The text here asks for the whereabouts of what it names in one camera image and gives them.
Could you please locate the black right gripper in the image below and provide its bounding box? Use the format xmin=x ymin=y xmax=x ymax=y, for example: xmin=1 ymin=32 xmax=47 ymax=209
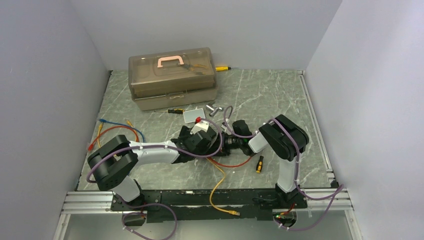
xmin=205 ymin=131 xmax=243 ymax=157

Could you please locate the small white switch box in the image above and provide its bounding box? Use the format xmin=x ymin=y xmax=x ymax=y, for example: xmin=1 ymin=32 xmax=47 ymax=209
xmin=182 ymin=108 xmax=206 ymax=124

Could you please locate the blue ethernet cable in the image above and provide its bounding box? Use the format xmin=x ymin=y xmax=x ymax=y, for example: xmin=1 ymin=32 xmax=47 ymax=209
xmin=99 ymin=118 xmax=147 ymax=143

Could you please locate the yellow ethernet cable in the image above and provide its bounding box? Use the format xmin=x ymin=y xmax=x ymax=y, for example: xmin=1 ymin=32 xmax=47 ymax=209
xmin=96 ymin=119 xmax=139 ymax=157
xmin=206 ymin=158 xmax=241 ymax=217

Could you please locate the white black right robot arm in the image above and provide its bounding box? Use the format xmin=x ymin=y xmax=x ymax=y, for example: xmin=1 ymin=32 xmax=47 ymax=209
xmin=223 ymin=114 xmax=310 ymax=208

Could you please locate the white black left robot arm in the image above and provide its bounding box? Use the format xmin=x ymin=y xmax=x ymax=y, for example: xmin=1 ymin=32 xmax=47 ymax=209
xmin=86 ymin=127 xmax=223 ymax=210

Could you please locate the chrome socket adapter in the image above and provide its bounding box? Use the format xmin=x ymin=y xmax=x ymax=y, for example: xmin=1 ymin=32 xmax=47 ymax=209
xmin=205 ymin=104 xmax=223 ymax=117

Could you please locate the black yellow screwdriver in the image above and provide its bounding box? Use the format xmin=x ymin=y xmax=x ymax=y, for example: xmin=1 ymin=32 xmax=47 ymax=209
xmin=154 ymin=108 xmax=184 ymax=115

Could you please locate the black orange stubby screwdriver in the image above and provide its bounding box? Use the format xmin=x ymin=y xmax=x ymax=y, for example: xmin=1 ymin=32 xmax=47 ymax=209
xmin=255 ymin=155 xmax=264 ymax=174

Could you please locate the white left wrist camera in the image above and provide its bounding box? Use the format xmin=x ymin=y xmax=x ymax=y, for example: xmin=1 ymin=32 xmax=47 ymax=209
xmin=190 ymin=116 xmax=209 ymax=135

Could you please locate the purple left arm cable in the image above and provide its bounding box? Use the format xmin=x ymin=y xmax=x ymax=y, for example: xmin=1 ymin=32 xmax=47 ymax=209
xmin=86 ymin=117 xmax=224 ymax=240

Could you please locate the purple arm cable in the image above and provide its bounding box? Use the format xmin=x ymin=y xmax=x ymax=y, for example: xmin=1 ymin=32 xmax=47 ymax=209
xmin=86 ymin=117 xmax=224 ymax=240
xmin=223 ymin=105 xmax=345 ymax=232

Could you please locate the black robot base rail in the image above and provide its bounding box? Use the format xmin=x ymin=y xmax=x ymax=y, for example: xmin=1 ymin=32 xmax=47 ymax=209
xmin=110 ymin=188 xmax=308 ymax=223

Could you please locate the brown translucent toolbox pink handle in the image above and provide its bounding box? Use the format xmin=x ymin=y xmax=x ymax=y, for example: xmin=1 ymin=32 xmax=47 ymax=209
xmin=128 ymin=47 xmax=219 ymax=111

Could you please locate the yellow ethernet cable in switch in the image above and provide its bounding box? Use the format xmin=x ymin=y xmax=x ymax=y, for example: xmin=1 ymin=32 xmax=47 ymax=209
xmin=206 ymin=158 xmax=241 ymax=217

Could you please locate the yellow handled screwdriver by wall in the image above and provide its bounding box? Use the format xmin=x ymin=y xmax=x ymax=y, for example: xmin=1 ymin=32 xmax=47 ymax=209
xmin=215 ymin=66 xmax=232 ymax=72

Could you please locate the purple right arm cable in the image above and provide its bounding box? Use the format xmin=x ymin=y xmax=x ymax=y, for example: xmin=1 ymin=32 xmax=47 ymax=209
xmin=223 ymin=105 xmax=345 ymax=232

